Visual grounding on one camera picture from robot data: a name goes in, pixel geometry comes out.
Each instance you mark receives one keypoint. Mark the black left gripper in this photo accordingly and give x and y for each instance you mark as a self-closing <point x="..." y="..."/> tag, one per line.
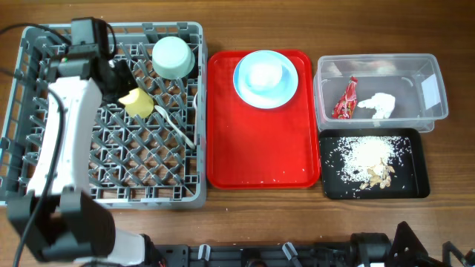
<point x="131" y="81"/>

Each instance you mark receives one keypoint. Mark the yellow plastic cup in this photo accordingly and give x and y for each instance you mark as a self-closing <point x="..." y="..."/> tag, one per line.
<point x="137" y="103"/>

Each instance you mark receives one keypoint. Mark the white plastic spoon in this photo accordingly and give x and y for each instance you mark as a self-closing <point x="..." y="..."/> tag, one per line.
<point x="192" y="143"/>

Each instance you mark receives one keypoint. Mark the mint green bowl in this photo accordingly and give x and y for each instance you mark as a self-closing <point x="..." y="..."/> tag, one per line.
<point x="172" y="58"/>

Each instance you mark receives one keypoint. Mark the red snack wrapper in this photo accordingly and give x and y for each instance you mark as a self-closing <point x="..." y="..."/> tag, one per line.
<point x="346" y="105"/>

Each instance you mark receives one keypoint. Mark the rice and food scraps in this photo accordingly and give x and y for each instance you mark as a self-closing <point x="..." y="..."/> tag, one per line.
<point x="367" y="161"/>

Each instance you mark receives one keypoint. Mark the white napkin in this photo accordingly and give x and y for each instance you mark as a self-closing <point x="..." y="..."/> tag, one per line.
<point x="382" y="103"/>

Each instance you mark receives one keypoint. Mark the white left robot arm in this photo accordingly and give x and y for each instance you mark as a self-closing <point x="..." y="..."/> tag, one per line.
<point x="57" y="220"/>

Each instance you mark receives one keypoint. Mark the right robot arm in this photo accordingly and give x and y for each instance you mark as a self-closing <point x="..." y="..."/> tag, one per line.
<point x="405" y="249"/>

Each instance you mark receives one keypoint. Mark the grey dishwasher rack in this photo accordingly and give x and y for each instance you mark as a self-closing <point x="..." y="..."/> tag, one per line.
<point x="134" y="163"/>

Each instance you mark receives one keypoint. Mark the black waste tray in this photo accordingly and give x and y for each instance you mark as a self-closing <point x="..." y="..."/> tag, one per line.
<point x="412" y="181"/>

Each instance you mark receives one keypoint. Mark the light blue plate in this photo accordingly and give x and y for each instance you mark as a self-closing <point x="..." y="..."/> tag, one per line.
<point x="265" y="79"/>

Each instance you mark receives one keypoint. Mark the red plastic tray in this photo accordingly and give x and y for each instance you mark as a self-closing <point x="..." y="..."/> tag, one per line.
<point x="253" y="148"/>

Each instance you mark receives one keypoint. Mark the clear plastic bin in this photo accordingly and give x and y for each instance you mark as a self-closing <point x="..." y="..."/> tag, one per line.
<point x="413" y="79"/>

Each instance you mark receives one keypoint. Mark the black mounting rail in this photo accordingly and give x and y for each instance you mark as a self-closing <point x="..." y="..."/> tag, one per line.
<point x="323" y="254"/>

